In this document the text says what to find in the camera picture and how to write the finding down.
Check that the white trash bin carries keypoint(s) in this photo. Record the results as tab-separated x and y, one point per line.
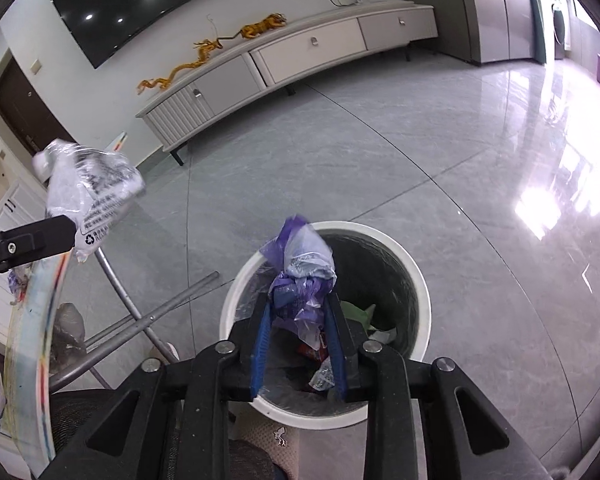
380	280

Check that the white built-in cabinet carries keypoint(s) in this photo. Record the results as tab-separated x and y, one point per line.
7	210

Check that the grey refrigerator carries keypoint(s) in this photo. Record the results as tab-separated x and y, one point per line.
495	10

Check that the white television console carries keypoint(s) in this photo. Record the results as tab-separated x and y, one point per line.
290	55

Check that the grey metal table legs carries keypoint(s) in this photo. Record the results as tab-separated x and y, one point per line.
145	317

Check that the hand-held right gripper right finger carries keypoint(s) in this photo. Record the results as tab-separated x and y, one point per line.
337	355

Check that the white crumpled tissue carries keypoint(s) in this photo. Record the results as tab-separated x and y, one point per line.
382	336

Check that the purple plastic wrapper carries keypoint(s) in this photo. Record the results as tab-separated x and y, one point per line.
305	260

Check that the red snack bag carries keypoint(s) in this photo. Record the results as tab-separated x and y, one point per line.
312	347

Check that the black wall television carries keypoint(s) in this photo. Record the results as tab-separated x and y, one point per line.
145	0

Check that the golden dragon figurine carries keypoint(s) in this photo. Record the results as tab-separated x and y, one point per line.
207	50
162	80

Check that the golden tiger figurine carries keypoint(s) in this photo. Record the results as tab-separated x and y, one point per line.
262	26

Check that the beige fabric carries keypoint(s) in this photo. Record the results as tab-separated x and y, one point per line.
300	445

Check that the dark brown door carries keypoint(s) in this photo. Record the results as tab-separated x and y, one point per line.
27	110

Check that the white printed plastic bag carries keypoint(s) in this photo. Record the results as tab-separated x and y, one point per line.
95	185

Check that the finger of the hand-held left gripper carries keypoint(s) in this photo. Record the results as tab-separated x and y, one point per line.
30	245

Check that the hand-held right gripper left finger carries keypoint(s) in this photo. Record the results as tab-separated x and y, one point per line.
260	355

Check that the white light switch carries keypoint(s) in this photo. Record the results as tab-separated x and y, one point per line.
35	66

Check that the grey plastic bag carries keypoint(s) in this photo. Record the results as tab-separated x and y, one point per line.
69	330

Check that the clear plastic wrapper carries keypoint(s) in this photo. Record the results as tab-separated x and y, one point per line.
324	375

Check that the white washing machine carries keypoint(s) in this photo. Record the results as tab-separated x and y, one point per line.
561	22

